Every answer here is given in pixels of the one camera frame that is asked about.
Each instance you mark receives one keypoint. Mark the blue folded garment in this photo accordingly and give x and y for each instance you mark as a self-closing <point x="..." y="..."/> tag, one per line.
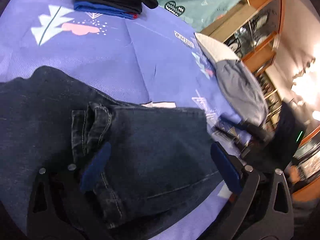
<point x="103" y="9"/>

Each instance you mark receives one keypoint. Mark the purple printed bed sheet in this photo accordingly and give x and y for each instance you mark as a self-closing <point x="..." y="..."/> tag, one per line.
<point x="153" y="61"/>

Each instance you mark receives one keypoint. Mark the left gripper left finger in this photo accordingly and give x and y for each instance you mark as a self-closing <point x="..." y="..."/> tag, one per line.
<point x="58" y="204"/>

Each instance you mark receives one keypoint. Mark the wooden display cabinet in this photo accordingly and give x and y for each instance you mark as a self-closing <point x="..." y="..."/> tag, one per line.
<point x="252" y="30"/>

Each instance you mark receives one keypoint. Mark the grey folded cloth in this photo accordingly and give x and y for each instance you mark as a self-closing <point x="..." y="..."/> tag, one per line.
<point x="241" y="89"/>

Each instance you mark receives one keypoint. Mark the dark blue denim jeans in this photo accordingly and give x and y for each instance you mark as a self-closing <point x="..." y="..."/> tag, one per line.
<point x="159" y="170"/>

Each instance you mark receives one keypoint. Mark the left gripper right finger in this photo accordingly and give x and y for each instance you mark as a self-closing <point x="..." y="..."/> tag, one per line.
<point x="262" y="208"/>

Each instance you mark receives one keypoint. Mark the person's right hand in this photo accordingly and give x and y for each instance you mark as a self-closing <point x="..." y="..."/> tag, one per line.
<point x="295" y="175"/>

